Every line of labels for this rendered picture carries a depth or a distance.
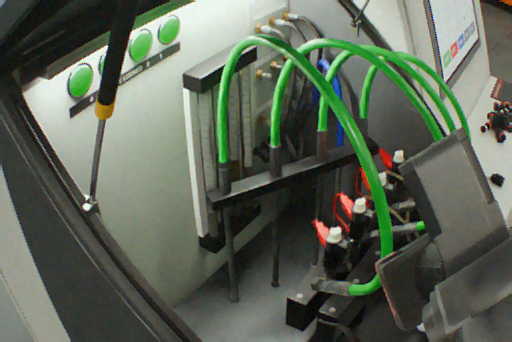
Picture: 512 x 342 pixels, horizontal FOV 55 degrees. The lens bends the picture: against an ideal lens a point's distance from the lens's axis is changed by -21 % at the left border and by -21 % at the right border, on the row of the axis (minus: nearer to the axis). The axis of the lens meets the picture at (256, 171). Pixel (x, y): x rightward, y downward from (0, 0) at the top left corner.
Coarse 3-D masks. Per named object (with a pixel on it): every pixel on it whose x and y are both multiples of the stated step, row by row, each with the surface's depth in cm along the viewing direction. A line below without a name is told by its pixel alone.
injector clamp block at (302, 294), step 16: (368, 224) 108; (400, 224) 107; (400, 240) 106; (368, 256) 101; (320, 272) 98; (352, 272) 98; (368, 272) 97; (304, 288) 95; (288, 304) 95; (304, 304) 93; (320, 304) 99; (336, 304) 92; (352, 304) 94; (368, 304) 104; (288, 320) 98; (304, 320) 95; (336, 320) 90; (320, 336) 95; (336, 336) 94
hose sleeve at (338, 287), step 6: (318, 282) 78; (324, 282) 77; (330, 282) 75; (336, 282) 74; (342, 282) 73; (348, 282) 72; (318, 288) 78; (324, 288) 76; (330, 288) 75; (336, 288) 73; (342, 288) 72; (348, 288) 71; (342, 294) 73; (348, 294) 71
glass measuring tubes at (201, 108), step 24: (192, 72) 90; (216, 72) 91; (240, 72) 99; (192, 96) 93; (216, 96) 95; (240, 96) 102; (192, 120) 95; (216, 120) 98; (240, 120) 105; (192, 144) 98; (216, 144) 101; (240, 144) 110; (192, 168) 101; (216, 168) 104; (240, 168) 112; (192, 192) 104; (216, 216) 107; (240, 216) 114; (216, 240) 109
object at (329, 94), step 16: (240, 48) 75; (288, 48) 66; (304, 64) 64; (224, 80) 83; (320, 80) 62; (224, 96) 85; (336, 96) 62; (224, 112) 87; (336, 112) 61; (224, 128) 89; (352, 128) 60; (224, 144) 91; (352, 144) 61; (224, 160) 93; (368, 160) 60; (368, 176) 60; (384, 208) 60; (384, 224) 60; (384, 240) 61; (384, 256) 62; (352, 288) 70; (368, 288) 66
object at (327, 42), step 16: (304, 48) 83; (352, 48) 78; (288, 64) 86; (384, 64) 76; (400, 80) 75; (416, 96) 75; (272, 112) 93; (272, 128) 95; (432, 128) 76; (272, 144) 97; (272, 160) 98; (416, 224) 87
